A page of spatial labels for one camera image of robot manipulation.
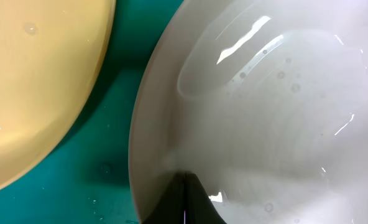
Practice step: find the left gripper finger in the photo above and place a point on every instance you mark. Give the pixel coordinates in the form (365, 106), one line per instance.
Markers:
(184, 202)

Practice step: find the white plate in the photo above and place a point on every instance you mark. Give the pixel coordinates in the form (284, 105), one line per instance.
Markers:
(266, 102)

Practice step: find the teal plastic tray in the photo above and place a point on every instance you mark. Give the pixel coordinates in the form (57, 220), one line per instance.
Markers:
(85, 178)

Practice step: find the yellow plate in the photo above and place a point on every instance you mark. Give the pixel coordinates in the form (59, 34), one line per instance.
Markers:
(51, 53)

